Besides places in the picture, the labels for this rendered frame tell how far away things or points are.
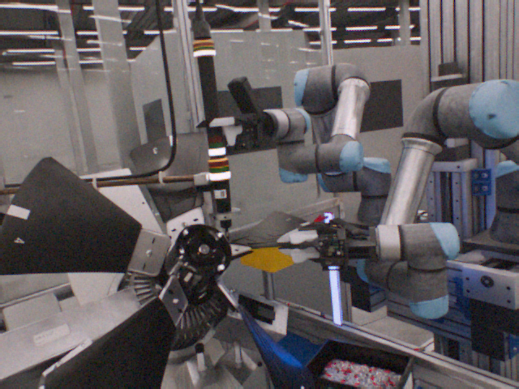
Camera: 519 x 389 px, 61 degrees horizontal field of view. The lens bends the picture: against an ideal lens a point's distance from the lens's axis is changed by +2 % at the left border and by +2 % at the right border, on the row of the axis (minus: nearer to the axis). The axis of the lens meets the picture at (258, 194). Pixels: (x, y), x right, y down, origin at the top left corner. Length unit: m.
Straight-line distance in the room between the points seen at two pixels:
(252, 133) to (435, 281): 0.49
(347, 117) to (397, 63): 4.35
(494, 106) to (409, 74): 4.66
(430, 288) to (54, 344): 0.72
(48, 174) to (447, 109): 0.82
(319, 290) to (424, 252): 1.46
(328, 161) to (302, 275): 1.21
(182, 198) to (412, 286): 0.53
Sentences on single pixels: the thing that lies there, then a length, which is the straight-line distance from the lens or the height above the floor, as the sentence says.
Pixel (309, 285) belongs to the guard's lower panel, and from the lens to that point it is 2.28.
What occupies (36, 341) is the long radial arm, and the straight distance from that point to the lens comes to 0.91.
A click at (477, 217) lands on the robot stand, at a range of 1.68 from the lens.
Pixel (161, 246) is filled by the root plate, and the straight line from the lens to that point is 0.90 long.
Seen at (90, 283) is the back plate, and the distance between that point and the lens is 1.10.
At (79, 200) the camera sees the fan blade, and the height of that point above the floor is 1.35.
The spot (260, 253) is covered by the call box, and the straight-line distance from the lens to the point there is 1.39.
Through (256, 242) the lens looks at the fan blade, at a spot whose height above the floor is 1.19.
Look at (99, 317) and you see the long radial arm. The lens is 0.94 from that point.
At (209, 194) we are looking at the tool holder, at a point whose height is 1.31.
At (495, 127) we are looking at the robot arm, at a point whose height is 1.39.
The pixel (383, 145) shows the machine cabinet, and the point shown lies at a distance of 5.35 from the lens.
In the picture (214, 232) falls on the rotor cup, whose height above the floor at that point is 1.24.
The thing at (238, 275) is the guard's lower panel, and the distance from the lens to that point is 1.94.
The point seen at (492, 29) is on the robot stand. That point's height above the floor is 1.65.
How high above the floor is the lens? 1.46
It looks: 10 degrees down
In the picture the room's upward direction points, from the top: 6 degrees counter-clockwise
